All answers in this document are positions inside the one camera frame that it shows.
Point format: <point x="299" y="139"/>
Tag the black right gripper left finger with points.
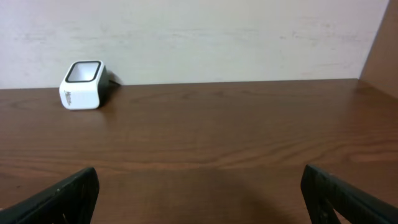
<point x="72" y="200"/>

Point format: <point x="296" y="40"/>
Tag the white barcode scanner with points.
<point x="85" y="85"/>

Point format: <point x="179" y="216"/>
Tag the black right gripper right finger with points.
<point x="325" y="195"/>

